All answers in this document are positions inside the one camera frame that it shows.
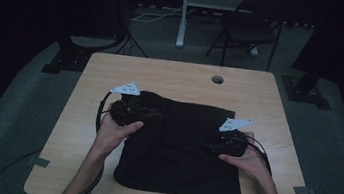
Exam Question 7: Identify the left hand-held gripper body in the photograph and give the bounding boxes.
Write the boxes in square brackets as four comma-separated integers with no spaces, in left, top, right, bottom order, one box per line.
[105,78,150,130]

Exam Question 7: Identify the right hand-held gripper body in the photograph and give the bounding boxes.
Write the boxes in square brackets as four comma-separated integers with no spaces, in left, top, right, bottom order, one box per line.
[214,114,255,161]

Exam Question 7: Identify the black printed t-shirt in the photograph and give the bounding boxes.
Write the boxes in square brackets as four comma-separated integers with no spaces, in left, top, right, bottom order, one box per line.
[111,87,256,194]

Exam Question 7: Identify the person's right hand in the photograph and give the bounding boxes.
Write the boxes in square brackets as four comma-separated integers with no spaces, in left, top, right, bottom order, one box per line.
[216,127,278,186]

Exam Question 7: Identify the person's left hand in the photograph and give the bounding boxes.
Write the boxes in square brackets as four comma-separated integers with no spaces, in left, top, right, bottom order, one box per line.
[93,100,148,161]

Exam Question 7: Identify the black tripod legs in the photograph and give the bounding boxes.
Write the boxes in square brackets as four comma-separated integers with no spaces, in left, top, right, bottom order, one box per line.
[114,28,152,58]

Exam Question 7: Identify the black stand base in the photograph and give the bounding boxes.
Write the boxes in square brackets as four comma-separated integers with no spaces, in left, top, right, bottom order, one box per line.
[277,50,339,112]
[40,23,126,84]

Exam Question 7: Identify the grey tape piece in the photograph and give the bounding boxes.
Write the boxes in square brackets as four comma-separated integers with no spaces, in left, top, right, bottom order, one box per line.
[26,155,52,170]
[291,185,317,194]

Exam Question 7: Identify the black folding chair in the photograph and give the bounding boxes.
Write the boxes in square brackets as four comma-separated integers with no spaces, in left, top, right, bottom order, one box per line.
[204,0,305,77]

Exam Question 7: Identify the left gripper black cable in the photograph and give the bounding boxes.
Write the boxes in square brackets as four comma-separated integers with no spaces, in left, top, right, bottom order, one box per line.
[62,86,116,194]

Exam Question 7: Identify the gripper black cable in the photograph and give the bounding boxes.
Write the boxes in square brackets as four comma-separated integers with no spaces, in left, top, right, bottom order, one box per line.
[239,134,285,194]
[62,86,116,194]

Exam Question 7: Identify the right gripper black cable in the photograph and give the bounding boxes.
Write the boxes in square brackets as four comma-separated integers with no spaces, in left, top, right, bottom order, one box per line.
[239,134,285,194]

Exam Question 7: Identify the round table cable grommet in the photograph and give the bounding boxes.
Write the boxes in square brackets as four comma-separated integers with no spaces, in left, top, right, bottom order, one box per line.
[210,74,225,87]

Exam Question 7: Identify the white floor cable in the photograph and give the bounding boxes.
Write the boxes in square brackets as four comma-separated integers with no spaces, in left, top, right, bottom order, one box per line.
[130,0,196,30]

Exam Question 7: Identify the white desk frame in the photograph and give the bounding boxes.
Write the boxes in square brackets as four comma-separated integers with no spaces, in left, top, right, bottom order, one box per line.
[175,0,269,59]

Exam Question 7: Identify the black floor cable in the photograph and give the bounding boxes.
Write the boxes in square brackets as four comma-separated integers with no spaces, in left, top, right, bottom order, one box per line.
[0,143,44,194]

